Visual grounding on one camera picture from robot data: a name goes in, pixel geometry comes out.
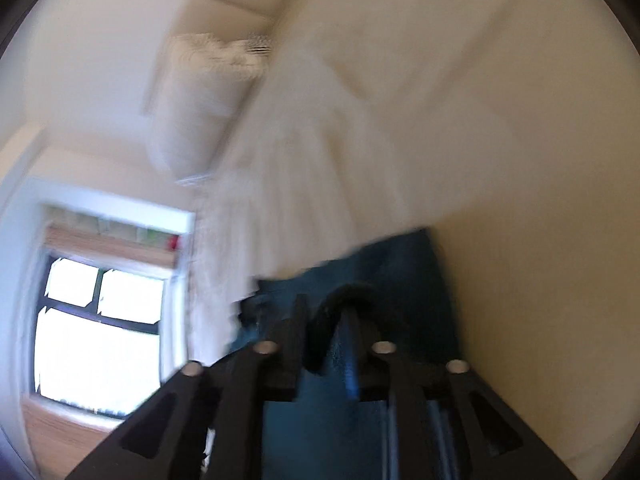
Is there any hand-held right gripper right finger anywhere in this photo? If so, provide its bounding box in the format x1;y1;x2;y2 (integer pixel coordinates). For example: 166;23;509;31
337;305;576;480

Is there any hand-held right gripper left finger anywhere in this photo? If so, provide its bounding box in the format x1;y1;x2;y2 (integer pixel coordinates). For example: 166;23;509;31
65;294;311;480

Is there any black framed window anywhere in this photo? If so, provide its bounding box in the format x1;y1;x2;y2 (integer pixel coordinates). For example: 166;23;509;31
32;252;177;420

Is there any dark green sweater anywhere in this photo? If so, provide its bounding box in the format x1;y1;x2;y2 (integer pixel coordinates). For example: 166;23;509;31
227;227;471;480

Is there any cream bed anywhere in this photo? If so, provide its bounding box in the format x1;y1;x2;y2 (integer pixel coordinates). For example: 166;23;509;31
192;35;451;321

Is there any white pillow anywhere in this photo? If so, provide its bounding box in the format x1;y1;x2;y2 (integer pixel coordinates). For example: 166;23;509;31
144;34;272;182

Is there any cream padded headboard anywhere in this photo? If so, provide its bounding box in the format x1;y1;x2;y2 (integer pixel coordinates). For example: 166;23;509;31
177;0;281;43

